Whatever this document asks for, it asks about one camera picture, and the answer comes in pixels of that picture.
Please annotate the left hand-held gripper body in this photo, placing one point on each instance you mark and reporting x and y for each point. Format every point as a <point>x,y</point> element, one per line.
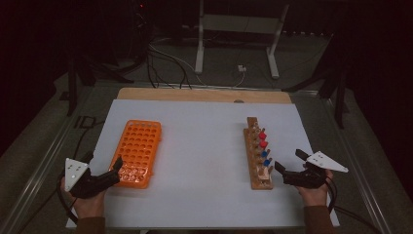
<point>76,172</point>

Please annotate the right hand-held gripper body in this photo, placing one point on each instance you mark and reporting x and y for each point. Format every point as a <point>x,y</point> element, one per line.
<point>324,161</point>

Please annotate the blue-capped test tube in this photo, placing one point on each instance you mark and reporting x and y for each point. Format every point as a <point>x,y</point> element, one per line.
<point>267,162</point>
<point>264,153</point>

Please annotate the clear glass tube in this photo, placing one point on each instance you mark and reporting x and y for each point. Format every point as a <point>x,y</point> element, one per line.
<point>265,175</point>

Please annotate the wooden tube rack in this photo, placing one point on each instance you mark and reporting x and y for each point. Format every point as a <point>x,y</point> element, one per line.
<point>253,152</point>

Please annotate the orange plastic tube rack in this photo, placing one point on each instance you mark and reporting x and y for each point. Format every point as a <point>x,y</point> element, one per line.
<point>139,146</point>

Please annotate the person's right hand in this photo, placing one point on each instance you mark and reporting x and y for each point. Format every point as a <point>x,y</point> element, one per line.
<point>315,196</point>

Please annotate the person's left hand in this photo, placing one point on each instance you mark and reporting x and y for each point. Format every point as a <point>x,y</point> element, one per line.
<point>89,206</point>

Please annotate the black tripod stand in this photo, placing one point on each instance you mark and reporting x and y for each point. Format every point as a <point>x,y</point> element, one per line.
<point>340,97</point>
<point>72,87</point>

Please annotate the white table mat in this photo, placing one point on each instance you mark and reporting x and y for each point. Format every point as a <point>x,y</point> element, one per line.
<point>201,156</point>

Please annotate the white plug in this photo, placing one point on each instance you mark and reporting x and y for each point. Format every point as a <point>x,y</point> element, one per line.
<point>242,68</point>

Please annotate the white metal stand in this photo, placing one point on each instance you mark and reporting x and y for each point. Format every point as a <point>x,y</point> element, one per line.
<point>238,23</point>

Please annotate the aluminium table frame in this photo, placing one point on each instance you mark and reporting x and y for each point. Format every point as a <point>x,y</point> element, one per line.
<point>42,169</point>

